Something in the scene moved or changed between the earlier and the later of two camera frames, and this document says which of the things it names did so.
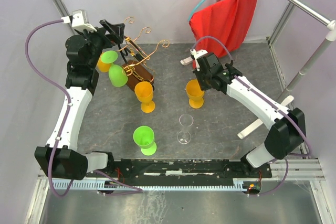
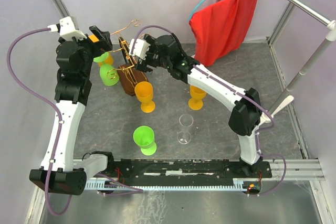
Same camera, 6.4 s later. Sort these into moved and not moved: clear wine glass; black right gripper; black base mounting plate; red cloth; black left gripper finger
Moved: black left gripper finger; black right gripper
Not moved: clear wine glass; red cloth; black base mounting plate
